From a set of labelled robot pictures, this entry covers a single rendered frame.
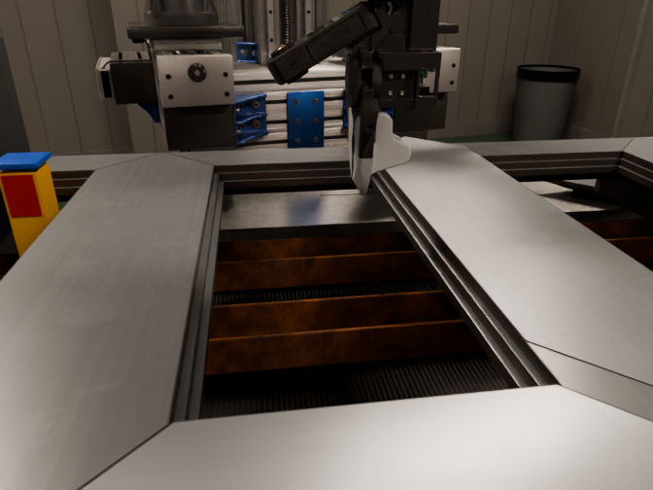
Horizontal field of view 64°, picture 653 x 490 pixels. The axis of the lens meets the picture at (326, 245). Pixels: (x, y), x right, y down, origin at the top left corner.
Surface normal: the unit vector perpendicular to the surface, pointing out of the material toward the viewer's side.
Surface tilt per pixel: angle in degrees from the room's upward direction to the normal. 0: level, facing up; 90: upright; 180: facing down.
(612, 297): 0
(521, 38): 90
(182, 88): 90
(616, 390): 0
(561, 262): 0
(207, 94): 90
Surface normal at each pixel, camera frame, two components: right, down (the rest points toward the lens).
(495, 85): 0.33, 0.40
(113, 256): 0.00, -0.90
